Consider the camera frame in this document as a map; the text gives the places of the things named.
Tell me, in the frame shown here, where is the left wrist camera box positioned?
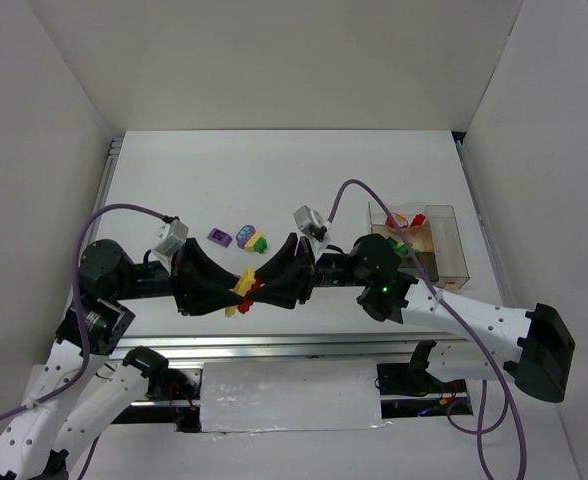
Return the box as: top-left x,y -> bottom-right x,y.
151,219 -> 189,260

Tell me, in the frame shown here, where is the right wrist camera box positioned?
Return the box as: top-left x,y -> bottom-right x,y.
294,205 -> 331,254

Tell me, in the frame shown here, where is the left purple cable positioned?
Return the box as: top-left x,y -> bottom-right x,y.
0,203 -> 180,480

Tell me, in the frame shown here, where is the small green lego brick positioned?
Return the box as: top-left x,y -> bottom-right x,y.
253,237 -> 268,254

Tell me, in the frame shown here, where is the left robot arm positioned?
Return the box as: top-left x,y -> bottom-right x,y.
0,239 -> 240,479

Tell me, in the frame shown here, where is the long yellow lego plate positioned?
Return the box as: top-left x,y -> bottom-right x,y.
224,267 -> 256,318

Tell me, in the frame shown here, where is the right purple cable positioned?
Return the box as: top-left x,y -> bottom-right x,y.
326,179 -> 528,480

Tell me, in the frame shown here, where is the amber plastic container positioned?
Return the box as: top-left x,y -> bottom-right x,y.
370,226 -> 436,268

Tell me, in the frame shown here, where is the tall smoky plastic container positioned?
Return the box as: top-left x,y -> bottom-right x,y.
425,205 -> 470,290

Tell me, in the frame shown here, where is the purple sloped lego brick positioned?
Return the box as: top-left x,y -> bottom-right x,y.
207,228 -> 232,248

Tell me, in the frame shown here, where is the small red lego brick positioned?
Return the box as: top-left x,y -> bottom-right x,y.
409,214 -> 426,228

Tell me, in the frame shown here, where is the clear plastic container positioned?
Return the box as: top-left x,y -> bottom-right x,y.
368,200 -> 428,232

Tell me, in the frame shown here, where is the yellow half round lego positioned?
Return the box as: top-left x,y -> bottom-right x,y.
243,231 -> 262,252

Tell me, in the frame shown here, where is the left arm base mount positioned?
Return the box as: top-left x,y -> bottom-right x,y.
118,367 -> 204,432

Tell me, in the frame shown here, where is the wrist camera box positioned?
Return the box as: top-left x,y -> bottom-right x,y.
294,205 -> 331,254
151,219 -> 189,260

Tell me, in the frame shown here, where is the aluminium front rail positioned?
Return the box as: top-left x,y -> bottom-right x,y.
113,334 -> 518,359

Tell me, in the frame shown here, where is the purple cable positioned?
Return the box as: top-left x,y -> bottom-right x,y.
326,179 -> 528,480
0,203 -> 180,480

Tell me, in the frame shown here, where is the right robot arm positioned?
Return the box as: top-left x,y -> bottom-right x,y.
246,234 -> 576,403

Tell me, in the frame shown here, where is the purple round flower lego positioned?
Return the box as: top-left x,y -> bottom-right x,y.
236,225 -> 256,249

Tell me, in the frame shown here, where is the red flower lego piece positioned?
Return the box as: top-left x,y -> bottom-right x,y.
385,212 -> 411,230

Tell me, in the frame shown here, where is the white taped panel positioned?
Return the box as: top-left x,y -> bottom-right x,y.
200,359 -> 384,433

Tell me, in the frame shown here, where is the red curved lego brick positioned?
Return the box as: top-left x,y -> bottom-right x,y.
237,277 -> 262,315

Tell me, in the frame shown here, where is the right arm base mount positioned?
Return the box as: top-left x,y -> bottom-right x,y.
374,341 -> 472,419

